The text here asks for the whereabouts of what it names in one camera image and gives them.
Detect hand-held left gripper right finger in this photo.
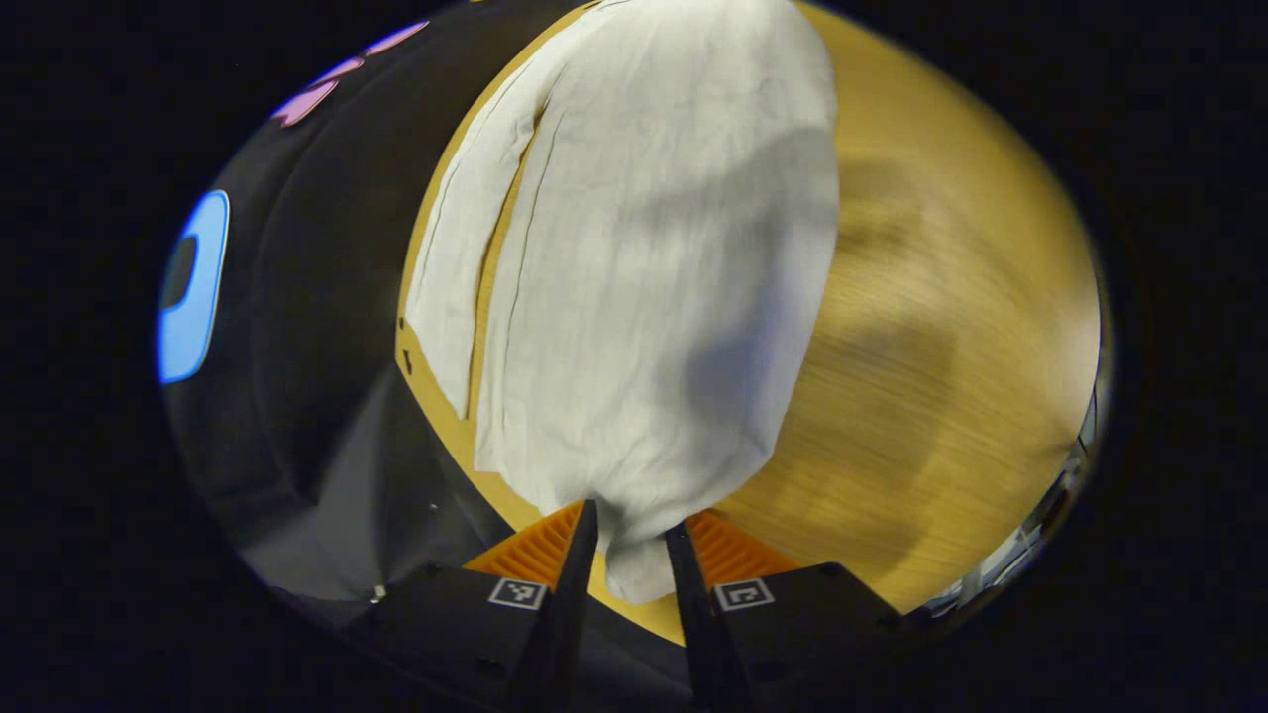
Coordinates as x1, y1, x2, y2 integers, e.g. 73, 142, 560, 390
664, 509, 910, 713

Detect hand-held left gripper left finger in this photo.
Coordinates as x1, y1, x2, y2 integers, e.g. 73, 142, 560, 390
362, 499, 599, 713

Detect white jeans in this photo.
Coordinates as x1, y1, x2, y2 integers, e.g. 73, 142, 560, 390
404, 0, 843, 605

